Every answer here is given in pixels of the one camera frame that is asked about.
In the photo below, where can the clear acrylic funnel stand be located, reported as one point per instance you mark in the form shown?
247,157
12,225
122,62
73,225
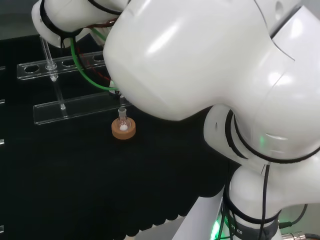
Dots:
75,110

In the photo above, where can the small round-bottom glass flask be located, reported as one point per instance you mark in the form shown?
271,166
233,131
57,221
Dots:
123,123

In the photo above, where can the black bench cloth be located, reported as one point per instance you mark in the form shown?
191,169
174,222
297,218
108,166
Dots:
75,180

